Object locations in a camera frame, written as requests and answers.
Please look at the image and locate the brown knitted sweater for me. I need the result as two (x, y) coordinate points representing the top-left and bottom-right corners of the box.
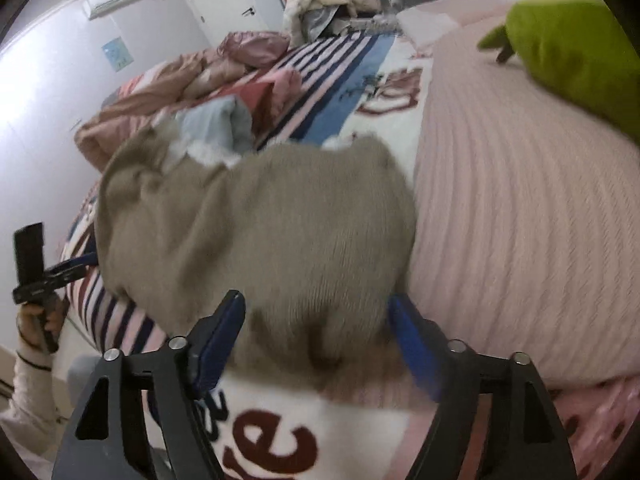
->
(94, 125), (416, 385)

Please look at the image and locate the white sleeve forearm left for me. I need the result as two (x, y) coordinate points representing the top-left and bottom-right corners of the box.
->
(1, 344), (58, 479)

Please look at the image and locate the beige clothes pile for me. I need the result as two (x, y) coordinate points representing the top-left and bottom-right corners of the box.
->
(282, 0), (381, 48)

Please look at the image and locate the person's left hand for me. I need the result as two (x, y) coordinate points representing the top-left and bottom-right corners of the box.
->
(16, 296), (68, 353)

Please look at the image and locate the near pink pillow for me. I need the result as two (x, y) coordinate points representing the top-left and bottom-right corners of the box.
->
(400, 18), (639, 387)

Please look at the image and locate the pink pillow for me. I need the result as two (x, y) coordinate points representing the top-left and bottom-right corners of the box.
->
(396, 0), (510, 53)
(400, 18), (639, 387)

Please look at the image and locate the light blue folded garment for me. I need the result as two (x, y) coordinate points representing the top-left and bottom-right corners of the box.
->
(175, 96), (254, 154)

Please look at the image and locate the pink crumpled quilt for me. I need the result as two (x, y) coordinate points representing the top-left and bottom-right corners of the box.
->
(72, 46), (252, 174)

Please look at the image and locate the striped bed blanket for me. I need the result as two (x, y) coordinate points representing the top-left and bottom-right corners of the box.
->
(60, 29), (436, 480)

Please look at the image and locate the green avocado plush toy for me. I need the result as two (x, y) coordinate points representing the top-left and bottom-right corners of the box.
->
(477, 0), (639, 140)

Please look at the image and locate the far pink pillow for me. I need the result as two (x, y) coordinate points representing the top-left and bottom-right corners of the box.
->
(396, 0), (510, 53)

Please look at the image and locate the blue wall poster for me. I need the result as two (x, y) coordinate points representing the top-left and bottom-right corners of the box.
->
(102, 37), (134, 72)

